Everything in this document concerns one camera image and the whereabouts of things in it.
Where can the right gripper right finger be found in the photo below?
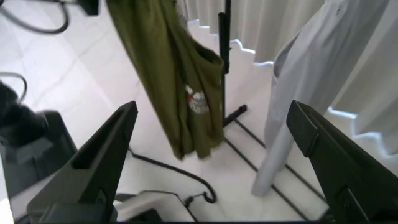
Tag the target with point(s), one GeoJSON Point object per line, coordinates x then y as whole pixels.
{"type": "Point", "coordinates": [351, 174]}

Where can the black clothes rack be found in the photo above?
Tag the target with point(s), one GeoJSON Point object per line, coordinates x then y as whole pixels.
{"type": "Point", "coordinates": [224, 46]}

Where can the white curtain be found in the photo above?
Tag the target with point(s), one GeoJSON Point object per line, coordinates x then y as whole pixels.
{"type": "Point", "coordinates": [248, 25]}

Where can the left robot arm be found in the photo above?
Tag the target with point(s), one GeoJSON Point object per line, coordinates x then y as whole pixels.
{"type": "Point", "coordinates": [15, 118]}

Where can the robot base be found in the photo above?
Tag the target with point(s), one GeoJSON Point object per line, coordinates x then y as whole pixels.
{"type": "Point", "coordinates": [46, 161]}

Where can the pale grey shorts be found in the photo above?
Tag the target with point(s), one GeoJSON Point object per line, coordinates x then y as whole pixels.
{"type": "Point", "coordinates": [304, 68]}

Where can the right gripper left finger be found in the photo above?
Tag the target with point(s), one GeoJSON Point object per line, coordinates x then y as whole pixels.
{"type": "Point", "coordinates": [93, 174]}

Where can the green printed t-shirt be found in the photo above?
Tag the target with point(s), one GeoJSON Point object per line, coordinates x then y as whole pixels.
{"type": "Point", "coordinates": [161, 62]}

